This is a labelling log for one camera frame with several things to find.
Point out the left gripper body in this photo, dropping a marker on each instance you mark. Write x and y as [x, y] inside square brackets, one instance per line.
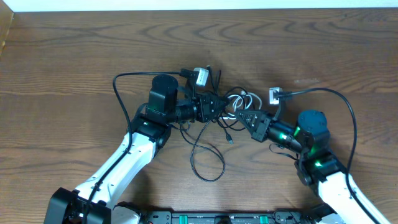
[202, 101]

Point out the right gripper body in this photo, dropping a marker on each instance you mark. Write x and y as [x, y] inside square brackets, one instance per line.
[261, 134]

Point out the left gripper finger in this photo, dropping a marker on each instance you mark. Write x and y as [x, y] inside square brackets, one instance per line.
[216, 112]
[219, 102]

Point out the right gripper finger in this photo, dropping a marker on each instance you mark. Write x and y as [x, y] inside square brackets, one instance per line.
[248, 114]
[250, 125]

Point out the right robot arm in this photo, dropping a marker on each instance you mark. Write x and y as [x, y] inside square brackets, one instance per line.
[317, 166]

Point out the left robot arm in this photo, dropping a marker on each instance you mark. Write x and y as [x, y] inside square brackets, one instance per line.
[95, 200]

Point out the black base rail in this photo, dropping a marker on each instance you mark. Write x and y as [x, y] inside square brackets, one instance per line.
[236, 217]

